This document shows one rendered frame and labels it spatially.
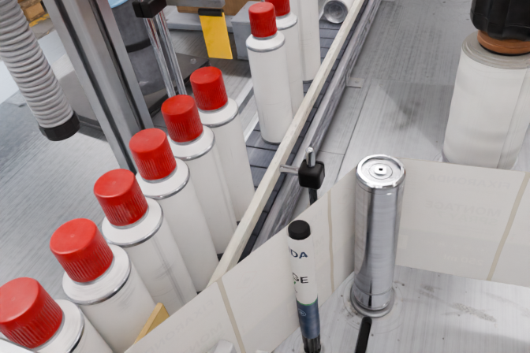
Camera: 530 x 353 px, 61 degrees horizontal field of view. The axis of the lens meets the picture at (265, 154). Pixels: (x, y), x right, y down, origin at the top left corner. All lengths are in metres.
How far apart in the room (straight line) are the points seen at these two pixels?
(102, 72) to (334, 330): 0.37
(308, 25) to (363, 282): 0.44
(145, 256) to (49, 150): 0.54
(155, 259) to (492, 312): 0.33
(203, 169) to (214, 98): 0.07
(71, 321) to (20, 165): 0.58
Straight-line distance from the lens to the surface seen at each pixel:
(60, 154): 0.88
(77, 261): 0.34
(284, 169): 0.59
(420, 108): 0.74
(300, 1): 0.73
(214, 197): 0.48
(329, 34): 0.95
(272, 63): 0.59
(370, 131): 0.69
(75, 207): 0.76
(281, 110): 0.63
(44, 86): 0.42
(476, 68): 0.51
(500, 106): 0.52
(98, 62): 0.53
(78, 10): 0.50
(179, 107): 0.42
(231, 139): 0.48
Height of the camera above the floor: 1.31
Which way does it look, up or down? 41 degrees down
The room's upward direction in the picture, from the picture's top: 9 degrees counter-clockwise
